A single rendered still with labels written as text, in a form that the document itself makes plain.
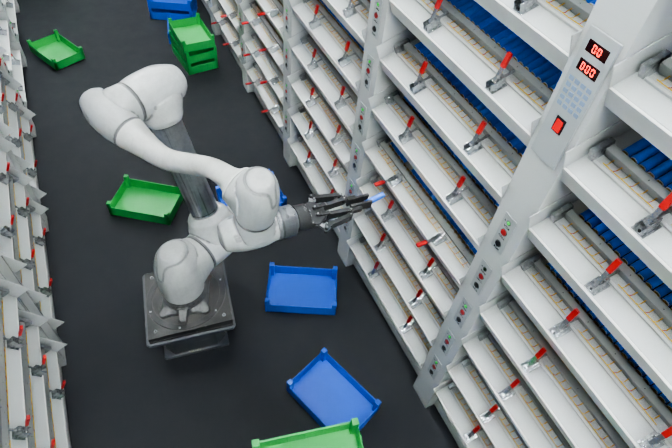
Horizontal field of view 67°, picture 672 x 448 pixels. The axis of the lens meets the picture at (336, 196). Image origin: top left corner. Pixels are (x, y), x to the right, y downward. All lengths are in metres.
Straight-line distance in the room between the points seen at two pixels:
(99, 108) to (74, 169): 1.39
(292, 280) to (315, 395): 0.52
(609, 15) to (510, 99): 0.31
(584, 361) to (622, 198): 0.41
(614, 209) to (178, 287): 1.38
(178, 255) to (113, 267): 0.71
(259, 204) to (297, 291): 1.14
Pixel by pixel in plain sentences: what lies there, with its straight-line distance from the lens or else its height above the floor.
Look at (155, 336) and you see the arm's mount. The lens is 2.00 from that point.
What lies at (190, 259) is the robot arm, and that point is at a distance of 1.84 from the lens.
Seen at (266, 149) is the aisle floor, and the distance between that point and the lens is 2.89.
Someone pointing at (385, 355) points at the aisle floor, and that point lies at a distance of 2.20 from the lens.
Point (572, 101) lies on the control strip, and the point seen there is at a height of 1.43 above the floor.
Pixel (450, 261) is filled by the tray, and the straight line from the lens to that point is 1.57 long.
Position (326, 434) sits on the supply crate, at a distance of 1.64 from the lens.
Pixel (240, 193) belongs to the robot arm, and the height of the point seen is 1.08.
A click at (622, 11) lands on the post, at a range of 0.96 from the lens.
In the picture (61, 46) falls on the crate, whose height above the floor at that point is 0.00.
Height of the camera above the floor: 1.97
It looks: 48 degrees down
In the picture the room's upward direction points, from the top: 7 degrees clockwise
